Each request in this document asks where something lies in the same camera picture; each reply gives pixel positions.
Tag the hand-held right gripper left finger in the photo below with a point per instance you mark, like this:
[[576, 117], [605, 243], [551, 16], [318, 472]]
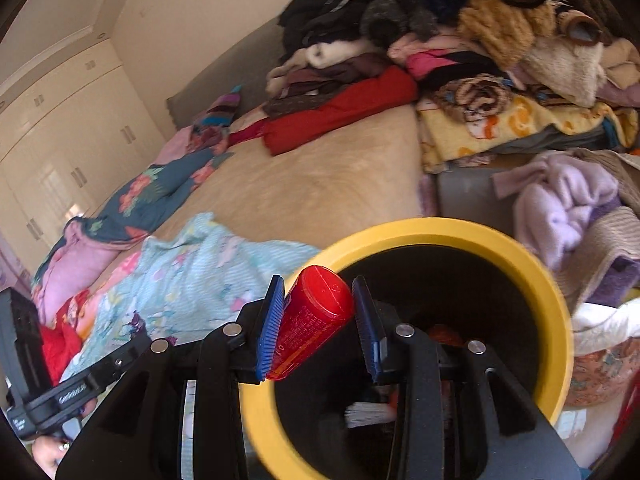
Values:
[[270, 335]]

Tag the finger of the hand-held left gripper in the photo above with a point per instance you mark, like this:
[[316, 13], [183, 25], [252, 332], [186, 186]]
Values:
[[127, 352]]

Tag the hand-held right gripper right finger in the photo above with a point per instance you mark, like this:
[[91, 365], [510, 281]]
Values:
[[367, 340]]

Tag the red can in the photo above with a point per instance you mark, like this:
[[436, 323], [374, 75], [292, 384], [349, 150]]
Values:
[[310, 320]]

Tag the yellow-rimmed black bin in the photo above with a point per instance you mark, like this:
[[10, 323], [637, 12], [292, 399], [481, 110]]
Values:
[[440, 232]]

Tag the person's left hand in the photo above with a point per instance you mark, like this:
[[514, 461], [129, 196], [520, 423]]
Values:
[[47, 455]]

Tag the red flower-print cloth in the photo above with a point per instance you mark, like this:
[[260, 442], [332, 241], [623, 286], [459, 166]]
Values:
[[62, 345]]

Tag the pink cartoon blanket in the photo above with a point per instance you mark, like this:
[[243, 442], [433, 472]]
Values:
[[125, 266]]

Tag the beige bed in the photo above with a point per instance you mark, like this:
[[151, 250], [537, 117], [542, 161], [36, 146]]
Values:
[[325, 185]]

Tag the blue floral quilt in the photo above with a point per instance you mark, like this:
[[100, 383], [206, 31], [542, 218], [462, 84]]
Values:
[[160, 185]]

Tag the grey box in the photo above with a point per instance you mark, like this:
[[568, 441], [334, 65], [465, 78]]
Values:
[[465, 195]]

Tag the dark red cloth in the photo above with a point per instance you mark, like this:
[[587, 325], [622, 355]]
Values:
[[247, 132]]

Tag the white wardrobe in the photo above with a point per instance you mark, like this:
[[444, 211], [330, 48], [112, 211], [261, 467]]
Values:
[[75, 135]]

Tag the lilac fleece garment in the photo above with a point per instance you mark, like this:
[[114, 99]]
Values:
[[555, 210]]

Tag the striped pillow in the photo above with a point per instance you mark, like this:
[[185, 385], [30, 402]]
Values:
[[220, 110]]

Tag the red folded garment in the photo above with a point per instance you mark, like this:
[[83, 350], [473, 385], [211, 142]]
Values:
[[350, 110]]

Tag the dark dotted garment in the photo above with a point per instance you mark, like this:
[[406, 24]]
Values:
[[300, 105]]

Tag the white cloth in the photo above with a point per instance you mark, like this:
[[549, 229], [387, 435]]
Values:
[[600, 320]]

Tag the yellow cartoon blanket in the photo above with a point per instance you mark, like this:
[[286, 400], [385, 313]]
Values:
[[520, 125]]

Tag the brown striped knit garment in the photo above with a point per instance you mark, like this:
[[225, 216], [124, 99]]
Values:
[[475, 97]]

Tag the beige knitted garment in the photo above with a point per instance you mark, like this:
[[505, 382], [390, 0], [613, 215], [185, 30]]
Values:
[[610, 230]]

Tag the grey headboard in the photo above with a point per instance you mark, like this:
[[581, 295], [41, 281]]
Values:
[[225, 70]]

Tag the dark purple garment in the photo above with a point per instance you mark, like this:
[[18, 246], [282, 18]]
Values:
[[360, 67]]

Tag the pink garment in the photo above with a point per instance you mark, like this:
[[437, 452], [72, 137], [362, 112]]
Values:
[[430, 62]]

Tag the white fleece garment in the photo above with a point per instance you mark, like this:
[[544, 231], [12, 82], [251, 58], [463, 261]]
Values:
[[330, 52]]

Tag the grey dotted garment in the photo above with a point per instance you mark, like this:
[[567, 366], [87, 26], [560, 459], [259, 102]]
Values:
[[385, 15]]

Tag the black jacket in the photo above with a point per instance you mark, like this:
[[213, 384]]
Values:
[[315, 10]]

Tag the cream fleece garment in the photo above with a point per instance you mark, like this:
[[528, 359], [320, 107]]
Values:
[[565, 67]]

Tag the tan fuzzy garment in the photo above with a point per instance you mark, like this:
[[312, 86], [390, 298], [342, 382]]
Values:
[[495, 25]]

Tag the brown patterned sweater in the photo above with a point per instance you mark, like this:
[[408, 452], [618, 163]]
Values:
[[580, 32]]

